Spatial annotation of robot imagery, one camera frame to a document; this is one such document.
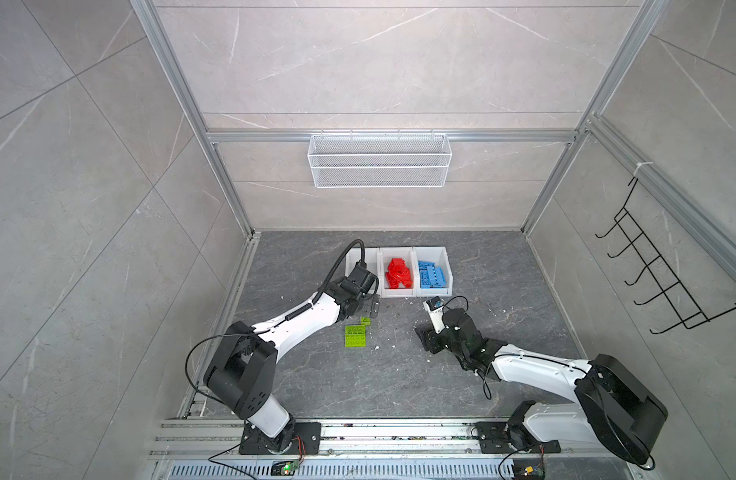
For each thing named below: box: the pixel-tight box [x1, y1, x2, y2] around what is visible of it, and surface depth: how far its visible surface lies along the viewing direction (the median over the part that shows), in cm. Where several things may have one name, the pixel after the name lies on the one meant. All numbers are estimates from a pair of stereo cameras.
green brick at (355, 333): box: [344, 325, 367, 341], surface depth 92 cm
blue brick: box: [418, 261, 447, 289], surface depth 102 cm
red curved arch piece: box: [386, 258, 413, 289], surface depth 102 cm
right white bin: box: [413, 246, 453, 297], surface depth 100 cm
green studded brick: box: [344, 330, 367, 348], surface depth 92 cm
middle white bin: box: [379, 247, 417, 298], surface depth 103 cm
